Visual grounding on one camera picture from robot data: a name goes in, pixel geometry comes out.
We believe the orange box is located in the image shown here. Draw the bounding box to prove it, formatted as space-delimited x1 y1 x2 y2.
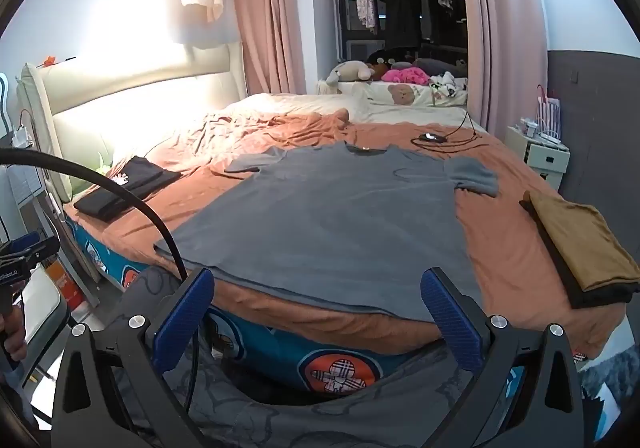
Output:
42 258 86 313

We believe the black folded garment white print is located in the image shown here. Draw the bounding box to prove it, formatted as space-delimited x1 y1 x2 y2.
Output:
74 156 183 223

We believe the grey fluffy rug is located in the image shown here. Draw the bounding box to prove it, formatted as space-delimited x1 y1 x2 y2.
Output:
575 345 640 409

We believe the green soft item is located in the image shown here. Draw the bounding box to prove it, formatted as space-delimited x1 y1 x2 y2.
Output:
70 150 118 201

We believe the cream padded bed headboard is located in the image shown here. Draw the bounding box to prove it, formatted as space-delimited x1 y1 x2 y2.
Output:
15 42 248 209

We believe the blue printed bed sheet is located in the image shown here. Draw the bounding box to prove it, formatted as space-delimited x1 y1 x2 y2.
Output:
65 218 451 396

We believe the white power strip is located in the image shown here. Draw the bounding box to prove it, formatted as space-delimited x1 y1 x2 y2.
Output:
520 117 568 149

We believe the thin black looped cable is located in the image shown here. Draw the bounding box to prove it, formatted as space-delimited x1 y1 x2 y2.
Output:
440 108 476 141

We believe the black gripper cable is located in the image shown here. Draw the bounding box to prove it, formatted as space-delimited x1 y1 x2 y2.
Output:
0 148 190 281

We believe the cream plush toy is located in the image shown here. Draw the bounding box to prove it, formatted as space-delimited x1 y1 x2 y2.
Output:
326 60 377 83

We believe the cream duvet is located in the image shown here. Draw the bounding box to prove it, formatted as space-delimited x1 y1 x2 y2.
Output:
222 92 488 133

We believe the pink plush toy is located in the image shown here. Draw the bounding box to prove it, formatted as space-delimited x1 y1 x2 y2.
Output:
382 66 431 86

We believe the black braided cable with plug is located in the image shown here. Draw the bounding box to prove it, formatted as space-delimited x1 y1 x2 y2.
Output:
415 128 488 149

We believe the tan folded garment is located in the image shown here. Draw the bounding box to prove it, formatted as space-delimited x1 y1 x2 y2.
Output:
529 190 640 293

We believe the striped gift bag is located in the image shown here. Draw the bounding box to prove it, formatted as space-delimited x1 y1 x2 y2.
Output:
536 84 562 139

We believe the brown plush bear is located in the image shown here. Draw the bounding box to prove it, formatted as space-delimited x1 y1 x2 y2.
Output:
367 56 396 81

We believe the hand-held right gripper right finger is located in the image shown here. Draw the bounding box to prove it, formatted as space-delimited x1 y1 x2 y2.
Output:
420 267 588 448

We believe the pink curtain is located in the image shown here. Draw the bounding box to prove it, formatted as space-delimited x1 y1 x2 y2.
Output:
450 0 548 139
227 0 308 96

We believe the grey bedside cabinet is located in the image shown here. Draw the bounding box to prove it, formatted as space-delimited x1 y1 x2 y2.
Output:
0 163 51 229

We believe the person's left hand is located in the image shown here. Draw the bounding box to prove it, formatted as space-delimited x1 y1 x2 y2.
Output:
0 312 29 363

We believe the white nightstand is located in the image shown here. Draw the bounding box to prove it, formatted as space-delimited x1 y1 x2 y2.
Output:
504 125 571 191

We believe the orange blanket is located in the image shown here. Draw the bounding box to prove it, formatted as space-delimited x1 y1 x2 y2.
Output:
64 108 632 361

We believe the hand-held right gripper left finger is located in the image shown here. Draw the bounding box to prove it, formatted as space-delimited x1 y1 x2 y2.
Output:
50 267 216 448

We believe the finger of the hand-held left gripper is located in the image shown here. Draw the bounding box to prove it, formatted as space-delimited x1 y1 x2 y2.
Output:
0 230 60 279

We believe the grey t-shirt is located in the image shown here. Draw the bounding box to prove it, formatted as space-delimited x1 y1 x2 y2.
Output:
154 144 500 323

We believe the dark grey pillow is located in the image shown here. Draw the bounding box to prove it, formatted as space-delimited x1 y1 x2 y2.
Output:
412 58 468 78

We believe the bear print pillow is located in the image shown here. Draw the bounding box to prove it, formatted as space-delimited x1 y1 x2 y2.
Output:
337 80 468 107

